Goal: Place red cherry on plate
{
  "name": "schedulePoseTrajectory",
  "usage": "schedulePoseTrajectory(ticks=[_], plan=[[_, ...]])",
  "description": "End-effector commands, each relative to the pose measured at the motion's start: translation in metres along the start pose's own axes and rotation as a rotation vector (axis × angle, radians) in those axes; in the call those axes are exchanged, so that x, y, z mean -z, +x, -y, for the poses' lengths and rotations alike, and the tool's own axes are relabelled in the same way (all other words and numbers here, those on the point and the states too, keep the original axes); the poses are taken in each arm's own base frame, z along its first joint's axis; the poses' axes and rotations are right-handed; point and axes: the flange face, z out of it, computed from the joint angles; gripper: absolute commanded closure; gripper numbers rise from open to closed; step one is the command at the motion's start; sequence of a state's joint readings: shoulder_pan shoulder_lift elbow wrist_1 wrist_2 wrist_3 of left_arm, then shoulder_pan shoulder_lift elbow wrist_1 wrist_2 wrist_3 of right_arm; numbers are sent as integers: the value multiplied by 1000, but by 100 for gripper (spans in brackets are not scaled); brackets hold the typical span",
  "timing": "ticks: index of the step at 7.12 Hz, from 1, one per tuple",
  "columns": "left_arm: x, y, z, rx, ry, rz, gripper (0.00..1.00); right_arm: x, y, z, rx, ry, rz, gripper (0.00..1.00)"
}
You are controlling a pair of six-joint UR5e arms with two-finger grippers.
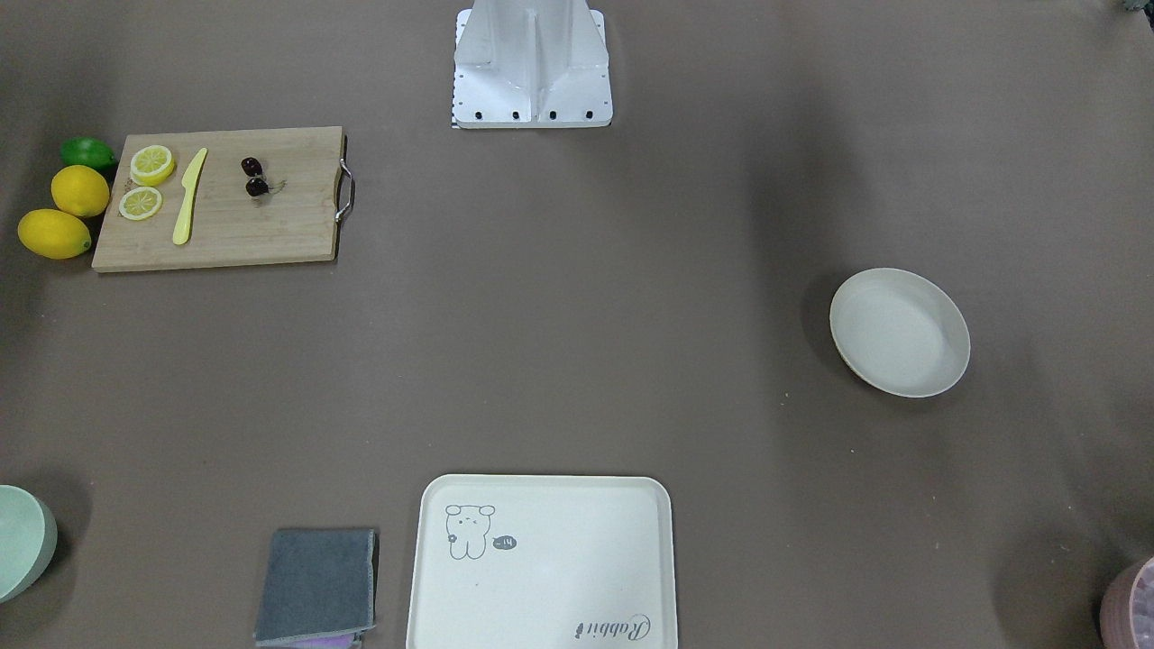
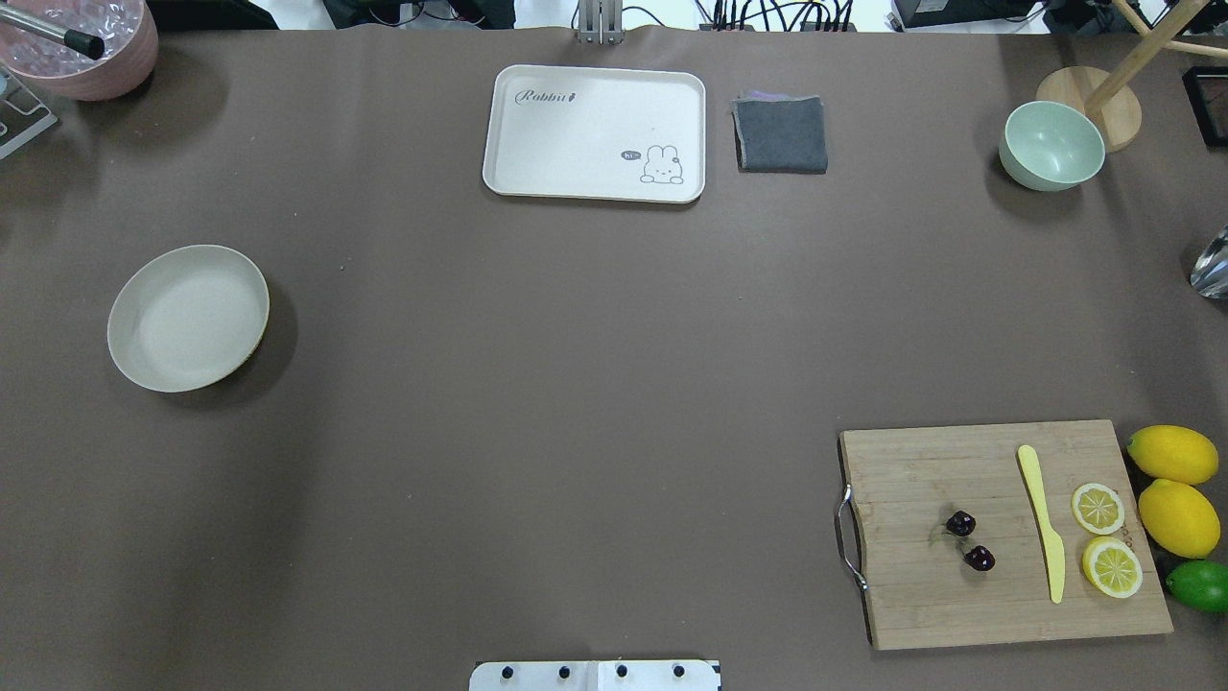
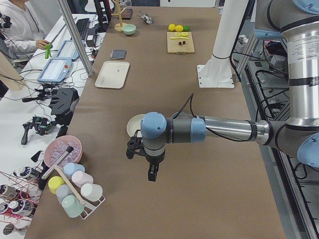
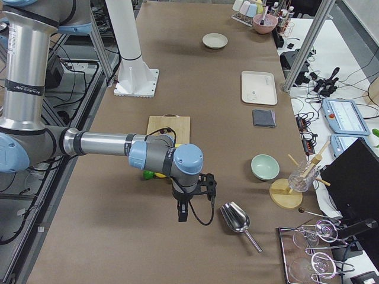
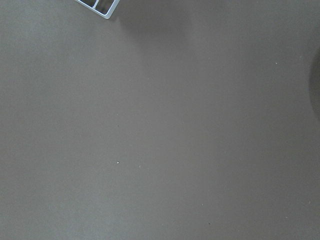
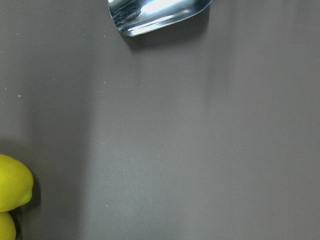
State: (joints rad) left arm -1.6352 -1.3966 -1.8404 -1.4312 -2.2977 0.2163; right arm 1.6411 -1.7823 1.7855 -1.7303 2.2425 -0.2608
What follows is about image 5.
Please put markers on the white cup rack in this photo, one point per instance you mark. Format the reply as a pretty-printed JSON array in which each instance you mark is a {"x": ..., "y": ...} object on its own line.
[{"x": 103, "y": 8}]

